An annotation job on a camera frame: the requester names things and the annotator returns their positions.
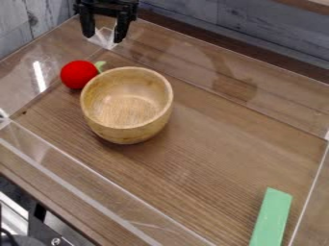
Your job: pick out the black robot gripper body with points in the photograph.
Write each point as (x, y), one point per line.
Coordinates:
(107, 7)

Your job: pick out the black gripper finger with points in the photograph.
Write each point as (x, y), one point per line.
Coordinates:
(87, 24)
(121, 27)

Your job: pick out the red felt ball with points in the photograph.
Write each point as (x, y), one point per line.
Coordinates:
(78, 72)

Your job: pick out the light wooden bowl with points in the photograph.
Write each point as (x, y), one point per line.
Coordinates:
(127, 104)

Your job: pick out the green tape strip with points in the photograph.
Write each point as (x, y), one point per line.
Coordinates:
(269, 227)

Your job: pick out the clear acrylic tray enclosure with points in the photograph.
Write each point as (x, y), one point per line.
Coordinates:
(248, 132)

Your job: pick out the black table frame bracket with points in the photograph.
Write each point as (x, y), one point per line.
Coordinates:
(40, 231)

